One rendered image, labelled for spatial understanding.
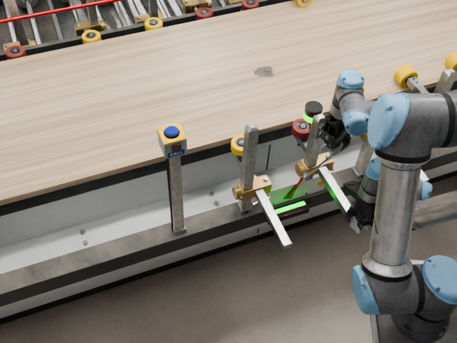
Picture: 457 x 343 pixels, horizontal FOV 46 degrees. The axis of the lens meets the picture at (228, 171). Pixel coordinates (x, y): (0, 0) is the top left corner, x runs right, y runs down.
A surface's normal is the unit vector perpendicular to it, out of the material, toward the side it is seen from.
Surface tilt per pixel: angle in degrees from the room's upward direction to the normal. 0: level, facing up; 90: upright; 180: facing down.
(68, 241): 0
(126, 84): 0
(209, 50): 0
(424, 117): 36
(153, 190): 90
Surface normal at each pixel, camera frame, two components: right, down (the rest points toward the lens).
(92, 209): 0.37, 0.74
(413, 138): -0.01, 0.40
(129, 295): 0.04, -0.62
